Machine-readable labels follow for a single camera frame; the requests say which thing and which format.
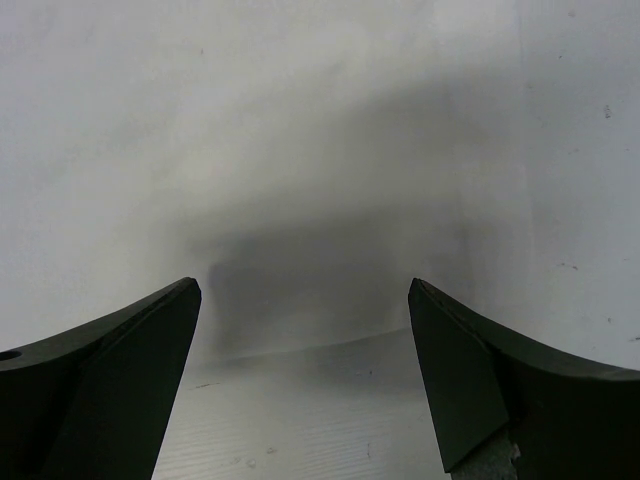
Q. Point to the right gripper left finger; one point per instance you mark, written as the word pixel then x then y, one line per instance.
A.
pixel 94 402

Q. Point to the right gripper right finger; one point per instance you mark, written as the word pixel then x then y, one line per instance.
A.
pixel 505 406

